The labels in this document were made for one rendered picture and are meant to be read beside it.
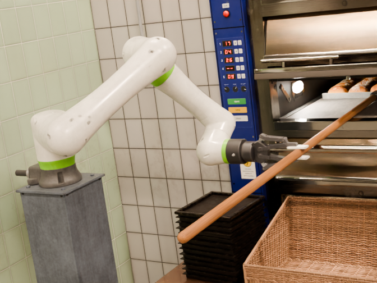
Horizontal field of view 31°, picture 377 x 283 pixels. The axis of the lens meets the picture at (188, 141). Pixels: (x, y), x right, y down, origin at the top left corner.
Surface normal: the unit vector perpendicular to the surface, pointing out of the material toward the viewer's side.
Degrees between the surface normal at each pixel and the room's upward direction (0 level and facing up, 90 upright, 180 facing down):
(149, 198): 90
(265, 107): 90
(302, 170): 70
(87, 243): 90
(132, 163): 90
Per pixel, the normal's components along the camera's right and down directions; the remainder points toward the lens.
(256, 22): -0.51, 0.25
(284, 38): -0.52, -0.09
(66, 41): 0.85, 0.00
